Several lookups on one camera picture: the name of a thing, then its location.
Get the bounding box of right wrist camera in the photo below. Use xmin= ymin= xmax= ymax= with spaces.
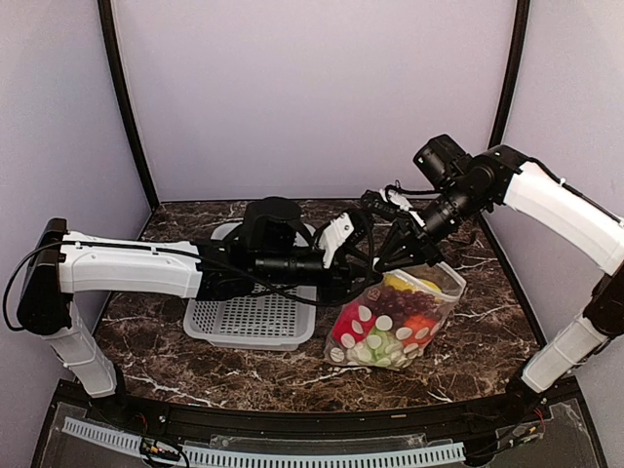
xmin=360 ymin=188 xmax=423 ymax=225

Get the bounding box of right black frame post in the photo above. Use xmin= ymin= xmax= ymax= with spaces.
xmin=485 ymin=0 xmax=531 ymax=149

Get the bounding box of orange pumpkin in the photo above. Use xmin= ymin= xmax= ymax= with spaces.
xmin=403 ymin=315 xmax=439 ymax=344

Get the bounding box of small yellow lemon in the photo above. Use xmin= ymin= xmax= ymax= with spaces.
xmin=383 ymin=273 xmax=413 ymax=291

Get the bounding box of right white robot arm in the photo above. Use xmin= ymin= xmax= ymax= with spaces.
xmin=361 ymin=135 xmax=623 ymax=423

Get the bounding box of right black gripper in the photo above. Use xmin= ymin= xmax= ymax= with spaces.
xmin=373 ymin=181 xmax=488 ymax=271

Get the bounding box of black front rail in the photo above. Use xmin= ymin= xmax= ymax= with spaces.
xmin=53 ymin=379 xmax=581 ymax=445

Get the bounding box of black frame post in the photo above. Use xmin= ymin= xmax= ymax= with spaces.
xmin=97 ymin=0 xmax=160 ymax=212
xmin=485 ymin=0 xmax=531 ymax=149

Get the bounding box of left black frame post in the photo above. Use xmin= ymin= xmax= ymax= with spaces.
xmin=97 ymin=0 xmax=160 ymax=212

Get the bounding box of white cauliflower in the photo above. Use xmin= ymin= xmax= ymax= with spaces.
xmin=346 ymin=331 xmax=423 ymax=371

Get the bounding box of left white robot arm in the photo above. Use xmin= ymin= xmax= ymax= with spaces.
xmin=4 ymin=197 xmax=381 ymax=425

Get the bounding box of white plastic basket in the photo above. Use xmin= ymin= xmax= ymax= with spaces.
xmin=182 ymin=222 xmax=318 ymax=352

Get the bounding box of red bell pepper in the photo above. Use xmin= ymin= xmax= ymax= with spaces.
xmin=331 ymin=300 xmax=376 ymax=348

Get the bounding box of yellow bell pepper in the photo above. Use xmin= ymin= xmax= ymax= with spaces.
xmin=414 ymin=279 xmax=442 ymax=294

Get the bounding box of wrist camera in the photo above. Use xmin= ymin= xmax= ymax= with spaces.
xmin=316 ymin=213 xmax=355 ymax=269
xmin=360 ymin=188 xmax=423 ymax=225

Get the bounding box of clear zip top bag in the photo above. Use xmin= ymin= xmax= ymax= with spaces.
xmin=325 ymin=262 xmax=467 ymax=371

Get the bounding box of white slotted cable duct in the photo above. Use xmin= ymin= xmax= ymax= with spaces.
xmin=61 ymin=416 xmax=466 ymax=467

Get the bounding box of dark red grape bunch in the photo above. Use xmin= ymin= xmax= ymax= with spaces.
xmin=375 ymin=286 xmax=438 ymax=327

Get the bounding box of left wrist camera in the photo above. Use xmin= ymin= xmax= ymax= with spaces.
xmin=316 ymin=213 xmax=355 ymax=269

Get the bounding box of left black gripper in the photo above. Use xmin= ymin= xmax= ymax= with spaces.
xmin=254 ymin=247 xmax=385 ymax=306

